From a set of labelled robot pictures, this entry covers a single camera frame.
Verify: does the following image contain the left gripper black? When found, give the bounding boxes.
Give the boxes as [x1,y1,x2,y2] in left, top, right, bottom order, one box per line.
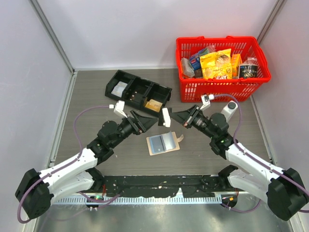
[111,110,157,148]

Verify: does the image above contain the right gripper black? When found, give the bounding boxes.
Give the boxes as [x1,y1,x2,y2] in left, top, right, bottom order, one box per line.
[169,104,216,140]

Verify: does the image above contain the white card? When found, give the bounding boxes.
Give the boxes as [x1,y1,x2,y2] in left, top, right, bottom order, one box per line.
[158,107,171,128]

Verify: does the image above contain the beige leather card holder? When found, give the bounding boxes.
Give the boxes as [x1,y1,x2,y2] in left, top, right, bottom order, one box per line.
[146,131,183,156]

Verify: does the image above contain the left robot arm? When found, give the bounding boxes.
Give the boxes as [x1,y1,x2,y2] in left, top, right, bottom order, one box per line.
[15,109,158,224]

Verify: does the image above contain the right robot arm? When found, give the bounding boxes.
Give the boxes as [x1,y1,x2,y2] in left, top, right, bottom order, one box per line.
[170,101,309,221]

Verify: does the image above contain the gold card in tray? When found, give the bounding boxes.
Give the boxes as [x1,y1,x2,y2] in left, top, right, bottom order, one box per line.
[145,99,162,113]

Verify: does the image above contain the white cards in tray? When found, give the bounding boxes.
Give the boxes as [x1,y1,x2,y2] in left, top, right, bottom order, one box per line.
[111,81,127,98]

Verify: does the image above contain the black three-compartment tray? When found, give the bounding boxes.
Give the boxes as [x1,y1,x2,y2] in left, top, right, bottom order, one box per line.
[105,70,172,117]

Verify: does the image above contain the brown chocolate box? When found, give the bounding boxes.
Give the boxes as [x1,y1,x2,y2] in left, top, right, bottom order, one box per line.
[194,69,203,78]

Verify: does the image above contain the grey wrapped package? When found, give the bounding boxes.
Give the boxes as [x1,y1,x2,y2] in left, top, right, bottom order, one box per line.
[181,58,195,78]

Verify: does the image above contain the red plastic shopping basket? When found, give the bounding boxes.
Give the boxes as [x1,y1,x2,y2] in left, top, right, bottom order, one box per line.
[176,36,271,102]

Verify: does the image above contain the blue snack box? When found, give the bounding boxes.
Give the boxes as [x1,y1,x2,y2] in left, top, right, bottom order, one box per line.
[189,53,201,70]

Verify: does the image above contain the yellow chips bag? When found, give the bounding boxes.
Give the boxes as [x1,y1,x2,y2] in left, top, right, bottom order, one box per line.
[200,48,232,80]

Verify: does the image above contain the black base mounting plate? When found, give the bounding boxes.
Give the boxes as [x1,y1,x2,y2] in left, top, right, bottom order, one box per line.
[95,175,235,198]

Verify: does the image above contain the green sponge pack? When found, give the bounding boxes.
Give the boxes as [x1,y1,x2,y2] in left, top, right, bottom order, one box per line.
[197,47,211,57]

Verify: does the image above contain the black round can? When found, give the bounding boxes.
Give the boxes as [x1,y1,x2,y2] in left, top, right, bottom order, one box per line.
[239,64,258,79]

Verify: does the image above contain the orange snack box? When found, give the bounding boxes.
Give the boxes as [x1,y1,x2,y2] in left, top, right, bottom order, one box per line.
[231,54,242,79]

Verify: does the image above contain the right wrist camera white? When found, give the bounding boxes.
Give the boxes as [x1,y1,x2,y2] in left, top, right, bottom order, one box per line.
[200,94,214,111]

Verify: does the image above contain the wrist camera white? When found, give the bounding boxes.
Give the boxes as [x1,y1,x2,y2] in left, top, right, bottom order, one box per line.
[109,100,128,119]
[200,94,214,111]

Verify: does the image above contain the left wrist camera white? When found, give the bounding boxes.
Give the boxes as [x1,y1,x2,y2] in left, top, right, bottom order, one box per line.
[109,100,128,119]

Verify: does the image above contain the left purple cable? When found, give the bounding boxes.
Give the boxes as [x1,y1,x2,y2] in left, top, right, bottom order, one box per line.
[17,104,121,224]

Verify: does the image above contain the purple cable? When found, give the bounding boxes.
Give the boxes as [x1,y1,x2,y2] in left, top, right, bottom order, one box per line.
[210,93,309,214]
[17,104,121,224]

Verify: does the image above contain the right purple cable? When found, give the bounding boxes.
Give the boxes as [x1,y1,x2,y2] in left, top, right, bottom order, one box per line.
[210,93,309,214]

